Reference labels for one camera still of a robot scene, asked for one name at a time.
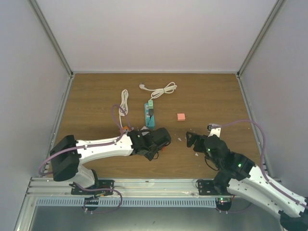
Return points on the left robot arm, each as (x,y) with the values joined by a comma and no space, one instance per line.
(69,155)

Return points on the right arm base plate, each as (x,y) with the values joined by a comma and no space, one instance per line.
(206,188)

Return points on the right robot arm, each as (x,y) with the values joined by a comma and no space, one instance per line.
(240,176)

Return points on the aluminium front rail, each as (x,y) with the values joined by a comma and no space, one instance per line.
(129,188)

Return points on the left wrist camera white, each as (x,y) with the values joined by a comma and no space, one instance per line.
(145,130)

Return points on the black charger adapter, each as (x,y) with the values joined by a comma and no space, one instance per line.
(150,113)

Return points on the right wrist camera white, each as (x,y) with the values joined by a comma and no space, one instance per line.
(214,130)

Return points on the teal power strip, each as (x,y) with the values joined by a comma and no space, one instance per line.
(149,122)

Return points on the left aluminium frame post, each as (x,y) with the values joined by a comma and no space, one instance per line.
(42,19)

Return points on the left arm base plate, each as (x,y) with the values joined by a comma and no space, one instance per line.
(76,190)

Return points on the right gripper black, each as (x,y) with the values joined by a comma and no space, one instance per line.
(189,143)

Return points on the grey slotted cable duct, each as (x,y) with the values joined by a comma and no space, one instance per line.
(128,202)

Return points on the aluminium frame post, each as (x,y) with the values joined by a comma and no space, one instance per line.
(42,19)
(265,28)

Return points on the pink charger cube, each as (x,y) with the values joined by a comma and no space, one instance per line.
(181,117)

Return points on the right aluminium frame post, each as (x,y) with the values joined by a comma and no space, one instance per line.
(265,28)

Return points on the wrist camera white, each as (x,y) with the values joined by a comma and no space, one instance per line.
(145,130)
(214,130)

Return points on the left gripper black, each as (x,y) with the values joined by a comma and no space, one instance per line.
(150,155)

